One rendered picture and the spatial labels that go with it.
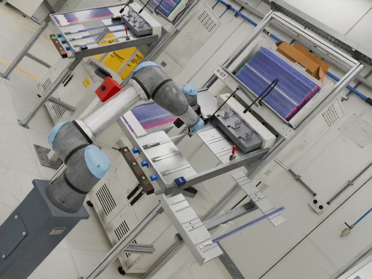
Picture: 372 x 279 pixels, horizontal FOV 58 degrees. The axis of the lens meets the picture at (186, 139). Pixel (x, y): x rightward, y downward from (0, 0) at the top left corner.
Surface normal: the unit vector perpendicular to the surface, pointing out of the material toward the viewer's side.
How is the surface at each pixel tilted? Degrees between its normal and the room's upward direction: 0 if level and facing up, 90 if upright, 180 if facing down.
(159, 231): 90
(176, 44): 90
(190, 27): 90
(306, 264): 90
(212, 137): 43
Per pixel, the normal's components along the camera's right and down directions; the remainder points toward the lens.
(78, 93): -0.53, -0.31
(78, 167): -0.31, -0.06
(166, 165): 0.14, -0.73
